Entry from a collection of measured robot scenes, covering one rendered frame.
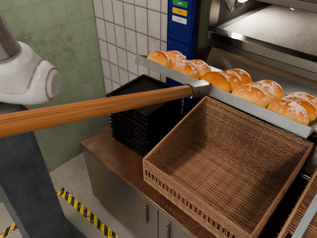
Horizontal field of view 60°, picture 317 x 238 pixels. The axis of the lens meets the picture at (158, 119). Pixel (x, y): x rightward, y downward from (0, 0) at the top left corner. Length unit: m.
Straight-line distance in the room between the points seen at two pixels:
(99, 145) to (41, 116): 1.18
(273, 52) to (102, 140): 0.99
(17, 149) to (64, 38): 0.89
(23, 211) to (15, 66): 0.78
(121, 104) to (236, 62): 0.92
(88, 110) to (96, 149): 1.11
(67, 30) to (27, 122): 1.54
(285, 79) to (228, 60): 0.27
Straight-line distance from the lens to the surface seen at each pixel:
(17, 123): 0.40
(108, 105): 0.48
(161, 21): 1.55
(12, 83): 0.98
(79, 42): 1.98
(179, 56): 0.94
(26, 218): 1.55
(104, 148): 1.56
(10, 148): 1.26
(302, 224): 0.85
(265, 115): 0.71
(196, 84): 0.70
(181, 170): 1.41
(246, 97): 0.74
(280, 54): 1.23
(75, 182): 2.21
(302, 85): 1.26
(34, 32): 1.82
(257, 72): 1.31
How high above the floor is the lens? 1.64
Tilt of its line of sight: 38 degrees down
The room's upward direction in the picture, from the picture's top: straight up
